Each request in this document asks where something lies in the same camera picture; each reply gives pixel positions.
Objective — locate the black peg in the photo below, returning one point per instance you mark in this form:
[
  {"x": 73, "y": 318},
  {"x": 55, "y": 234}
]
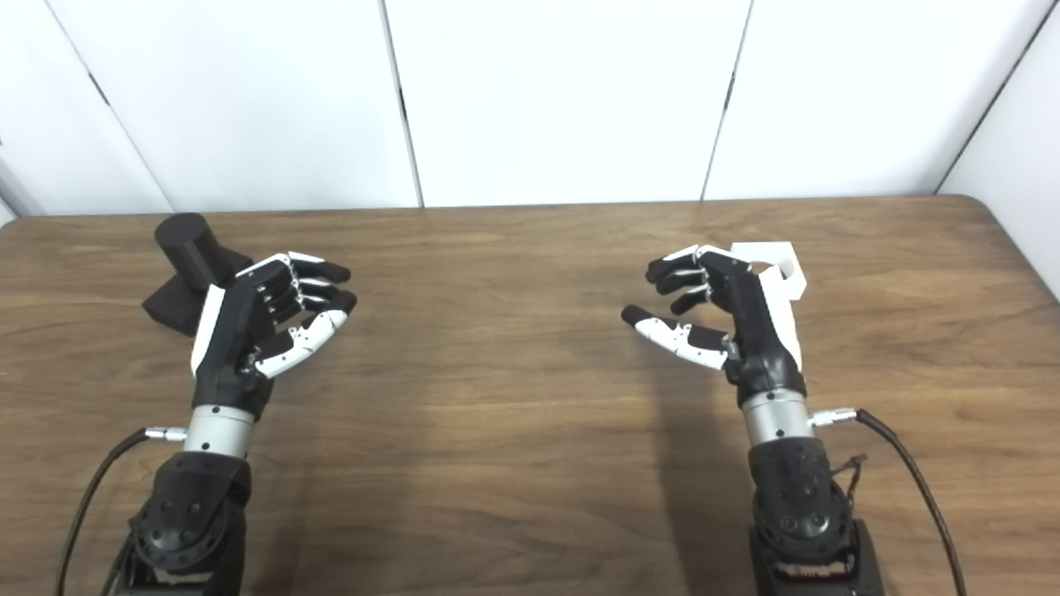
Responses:
[{"x": 189, "y": 248}]

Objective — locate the white and black right hand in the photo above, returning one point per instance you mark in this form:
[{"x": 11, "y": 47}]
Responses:
[{"x": 758, "y": 331}]

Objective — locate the white square piece with hole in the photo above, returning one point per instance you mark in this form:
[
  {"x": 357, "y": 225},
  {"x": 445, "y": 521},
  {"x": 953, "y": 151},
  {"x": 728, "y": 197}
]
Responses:
[{"x": 770, "y": 252}]

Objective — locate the white and black left hand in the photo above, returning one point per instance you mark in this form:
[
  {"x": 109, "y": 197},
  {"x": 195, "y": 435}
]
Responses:
[{"x": 228, "y": 331}]

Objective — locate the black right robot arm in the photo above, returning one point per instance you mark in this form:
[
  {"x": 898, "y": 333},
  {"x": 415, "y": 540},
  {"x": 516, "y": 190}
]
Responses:
[{"x": 799, "y": 497}]

